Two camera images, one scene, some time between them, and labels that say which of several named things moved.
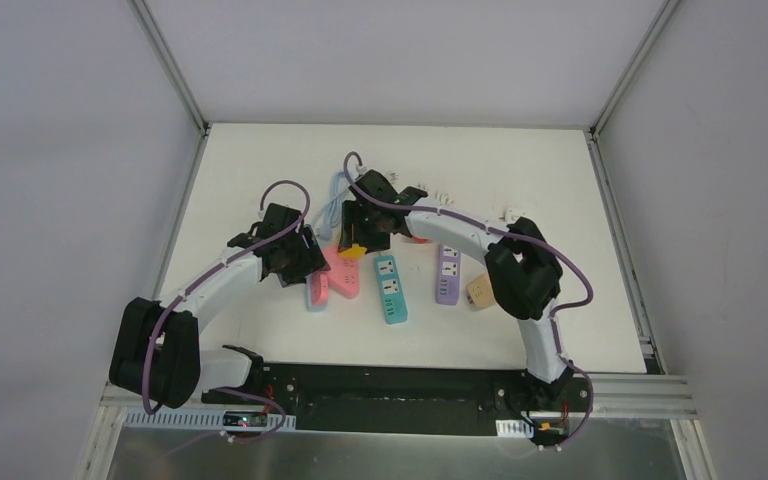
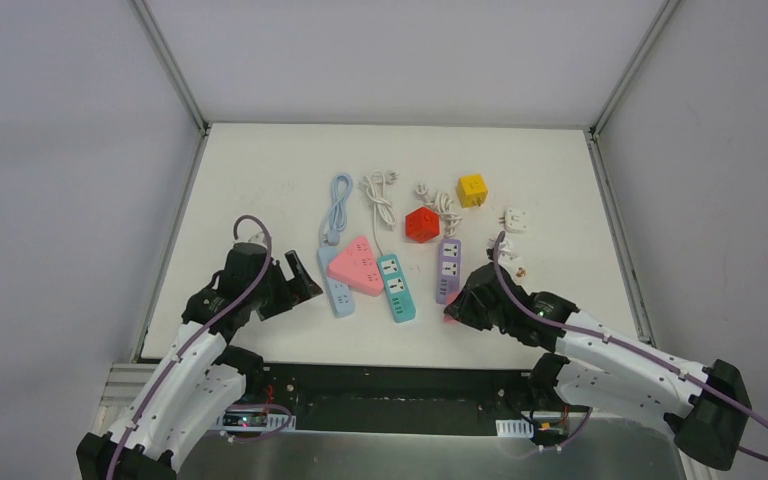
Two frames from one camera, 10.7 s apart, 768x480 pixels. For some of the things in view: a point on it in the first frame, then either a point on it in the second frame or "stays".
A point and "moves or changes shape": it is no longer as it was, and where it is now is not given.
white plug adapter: [512, 214] stays
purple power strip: [448, 275] stays
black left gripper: [300, 263] → [285, 287]
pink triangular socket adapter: [344, 271] moves or changes shape
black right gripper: [365, 231] → [475, 302]
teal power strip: [392, 298] moves or changes shape
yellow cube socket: [355, 251] → [472, 190]
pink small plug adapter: [317, 291] → [450, 297]
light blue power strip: [310, 306] → [340, 295]
